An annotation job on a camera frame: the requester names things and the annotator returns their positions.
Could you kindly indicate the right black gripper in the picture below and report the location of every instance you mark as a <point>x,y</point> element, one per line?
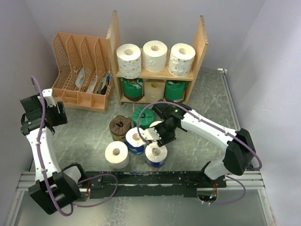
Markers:
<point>164,139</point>

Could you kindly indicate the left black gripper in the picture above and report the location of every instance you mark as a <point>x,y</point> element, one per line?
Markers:
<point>61,118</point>

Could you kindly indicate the blue roll front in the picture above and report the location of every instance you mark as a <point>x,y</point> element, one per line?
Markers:
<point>155,156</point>

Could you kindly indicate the plain white roll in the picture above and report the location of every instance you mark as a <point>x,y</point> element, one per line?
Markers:
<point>116,154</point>
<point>154,56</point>

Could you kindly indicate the floral paper roll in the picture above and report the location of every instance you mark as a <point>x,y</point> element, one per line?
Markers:
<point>181,59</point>
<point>129,61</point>

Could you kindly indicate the floral white roll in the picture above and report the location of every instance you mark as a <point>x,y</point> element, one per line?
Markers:
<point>152,125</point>

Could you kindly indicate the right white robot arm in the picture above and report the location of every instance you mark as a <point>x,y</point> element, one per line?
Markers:
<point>238,145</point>

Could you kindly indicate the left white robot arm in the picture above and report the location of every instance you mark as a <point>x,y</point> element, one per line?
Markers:
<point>54,188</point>

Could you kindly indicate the beige roll lower shelf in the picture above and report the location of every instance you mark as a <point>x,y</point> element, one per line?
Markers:
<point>154,90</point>

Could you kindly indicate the blue wrapped roll with stick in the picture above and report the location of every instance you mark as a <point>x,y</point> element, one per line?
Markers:
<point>134,142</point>

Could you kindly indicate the green wrapped roll on table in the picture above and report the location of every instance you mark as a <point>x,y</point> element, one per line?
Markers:
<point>146,119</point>

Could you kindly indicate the orange plastic file organizer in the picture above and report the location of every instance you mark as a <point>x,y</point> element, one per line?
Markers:
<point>73,52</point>

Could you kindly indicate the brown topped wrapped roll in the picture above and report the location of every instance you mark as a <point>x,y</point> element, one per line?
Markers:
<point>119,126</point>

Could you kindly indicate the items in file organizer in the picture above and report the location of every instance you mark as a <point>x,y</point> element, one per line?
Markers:
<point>99,87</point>

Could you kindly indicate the green wrapped roll lower right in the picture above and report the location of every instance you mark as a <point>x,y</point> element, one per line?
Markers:
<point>175,91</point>

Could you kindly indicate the green wrapped roll lower left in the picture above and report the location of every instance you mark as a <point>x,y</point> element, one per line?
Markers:
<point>133,89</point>

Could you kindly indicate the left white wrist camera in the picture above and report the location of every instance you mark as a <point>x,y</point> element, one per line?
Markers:
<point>49,95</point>

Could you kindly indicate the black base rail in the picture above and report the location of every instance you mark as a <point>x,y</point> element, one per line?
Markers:
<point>148,183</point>

